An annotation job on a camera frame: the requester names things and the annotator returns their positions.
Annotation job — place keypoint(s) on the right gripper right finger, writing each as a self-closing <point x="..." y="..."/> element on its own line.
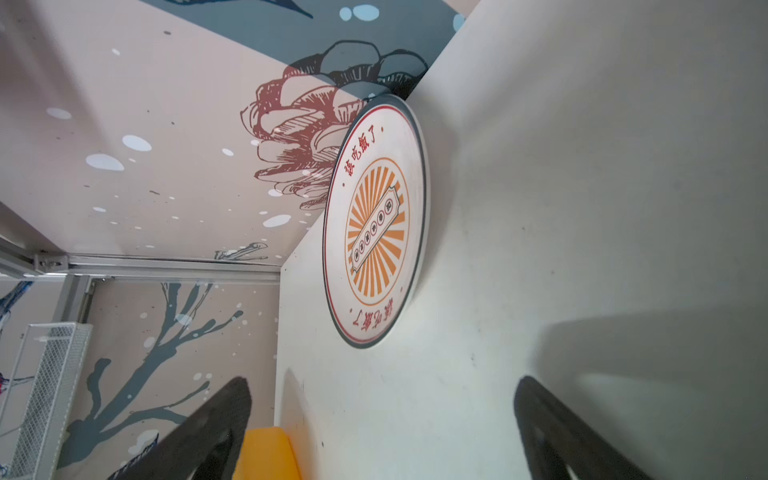
<point x="558" y="444"/>

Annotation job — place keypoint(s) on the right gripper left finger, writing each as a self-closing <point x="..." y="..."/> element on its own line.
<point x="206" y="445"/>

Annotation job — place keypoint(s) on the orange sunburst plate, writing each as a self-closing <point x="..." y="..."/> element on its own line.
<point x="376" y="222"/>

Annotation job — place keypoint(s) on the yellow plastic bin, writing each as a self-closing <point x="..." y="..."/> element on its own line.
<point x="266" y="454"/>

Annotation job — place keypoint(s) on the white mesh wire shelf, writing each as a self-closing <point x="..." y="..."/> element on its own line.
<point x="37" y="398"/>

